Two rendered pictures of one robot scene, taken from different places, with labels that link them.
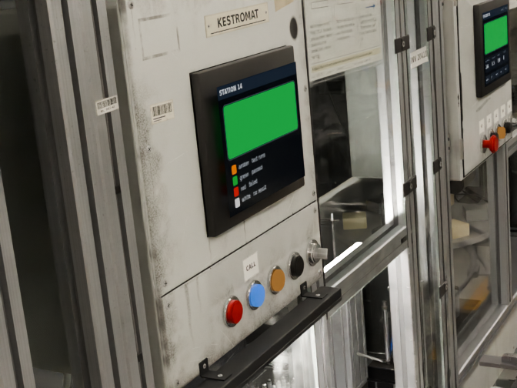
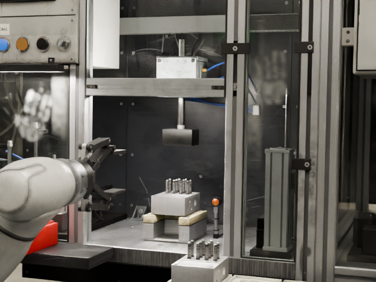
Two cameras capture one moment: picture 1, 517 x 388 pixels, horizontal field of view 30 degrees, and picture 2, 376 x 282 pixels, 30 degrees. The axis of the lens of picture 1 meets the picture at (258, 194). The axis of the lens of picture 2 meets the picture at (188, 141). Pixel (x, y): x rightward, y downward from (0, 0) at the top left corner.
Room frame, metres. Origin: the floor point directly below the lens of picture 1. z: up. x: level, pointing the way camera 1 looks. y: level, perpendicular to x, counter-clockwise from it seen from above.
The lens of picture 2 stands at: (1.34, -1.89, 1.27)
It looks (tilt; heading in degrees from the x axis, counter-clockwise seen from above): 3 degrees down; 79
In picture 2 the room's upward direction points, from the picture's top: 1 degrees clockwise
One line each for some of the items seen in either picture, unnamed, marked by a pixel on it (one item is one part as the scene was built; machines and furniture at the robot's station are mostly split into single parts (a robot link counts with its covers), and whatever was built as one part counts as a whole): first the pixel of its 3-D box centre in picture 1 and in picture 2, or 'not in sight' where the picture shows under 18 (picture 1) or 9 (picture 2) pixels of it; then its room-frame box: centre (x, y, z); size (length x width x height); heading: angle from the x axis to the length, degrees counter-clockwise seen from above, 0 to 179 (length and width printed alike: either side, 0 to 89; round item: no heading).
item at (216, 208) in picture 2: not in sight; (216, 218); (1.78, -0.05, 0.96); 0.03 x 0.03 x 0.12; 60
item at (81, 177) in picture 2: not in sight; (62, 182); (1.36, -0.57, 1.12); 0.09 x 0.06 x 0.09; 150
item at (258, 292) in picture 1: (254, 295); (3, 44); (1.21, 0.02, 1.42); 0.03 x 0.02 x 0.03; 150
